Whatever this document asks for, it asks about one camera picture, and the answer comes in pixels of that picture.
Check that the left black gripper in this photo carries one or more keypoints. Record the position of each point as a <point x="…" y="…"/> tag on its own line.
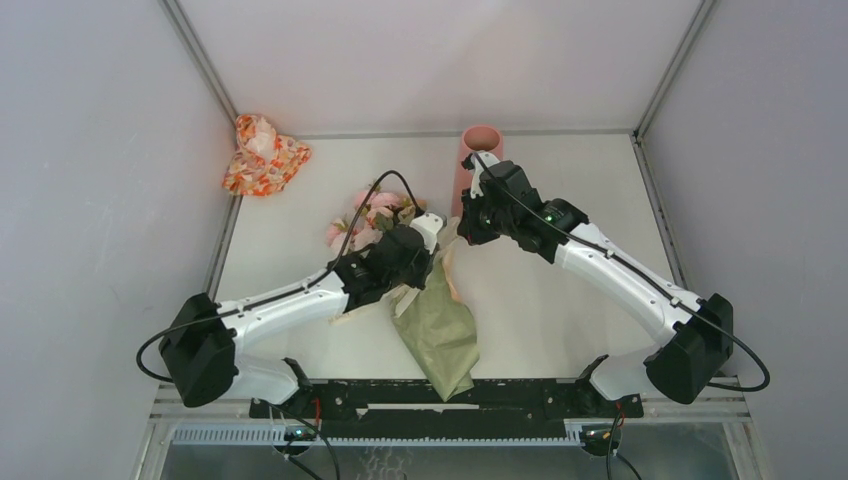
<point x="426" y="267"/>

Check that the orange floral crumpled cloth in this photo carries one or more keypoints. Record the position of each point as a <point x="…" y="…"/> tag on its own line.
<point x="264" y="161"/>

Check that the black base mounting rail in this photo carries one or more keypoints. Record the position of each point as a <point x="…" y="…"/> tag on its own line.
<point x="493" y="409"/>

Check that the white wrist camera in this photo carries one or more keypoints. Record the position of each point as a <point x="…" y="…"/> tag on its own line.
<point x="429" y="225"/>
<point x="478" y="162"/>

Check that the green pink flower bouquet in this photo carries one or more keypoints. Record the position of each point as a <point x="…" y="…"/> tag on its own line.
<point x="443" y="341"/>

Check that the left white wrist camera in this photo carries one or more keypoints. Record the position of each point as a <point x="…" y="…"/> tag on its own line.
<point x="429" y="225"/>

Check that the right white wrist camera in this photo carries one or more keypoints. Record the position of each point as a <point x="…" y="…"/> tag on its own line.
<point x="478" y="162"/>

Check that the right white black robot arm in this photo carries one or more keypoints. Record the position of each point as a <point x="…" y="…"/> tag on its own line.
<point x="690" y="334"/>

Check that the pink cylindrical vase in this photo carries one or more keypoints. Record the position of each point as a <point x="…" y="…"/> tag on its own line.
<point x="475" y="138"/>

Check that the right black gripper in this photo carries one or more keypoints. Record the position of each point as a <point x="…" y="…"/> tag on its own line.
<point x="468" y="226"/>

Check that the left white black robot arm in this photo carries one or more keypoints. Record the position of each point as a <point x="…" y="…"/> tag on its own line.
<point x="207" y="350"/>

